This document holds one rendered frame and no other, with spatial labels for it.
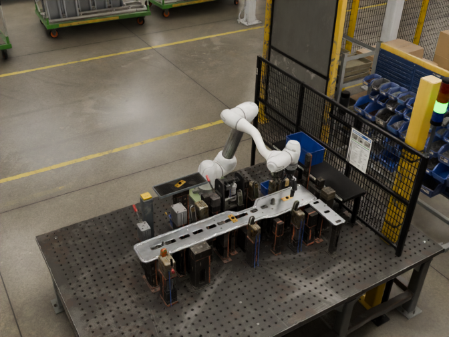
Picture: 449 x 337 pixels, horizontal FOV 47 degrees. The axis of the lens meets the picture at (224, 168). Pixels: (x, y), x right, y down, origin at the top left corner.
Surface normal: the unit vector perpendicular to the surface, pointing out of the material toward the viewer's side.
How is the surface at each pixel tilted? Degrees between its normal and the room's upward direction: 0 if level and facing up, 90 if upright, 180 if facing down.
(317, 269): 0
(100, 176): 0
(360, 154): 90
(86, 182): 0
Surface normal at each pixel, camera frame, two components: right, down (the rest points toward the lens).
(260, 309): 0.02, -0.83
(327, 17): -0.85, 0.28
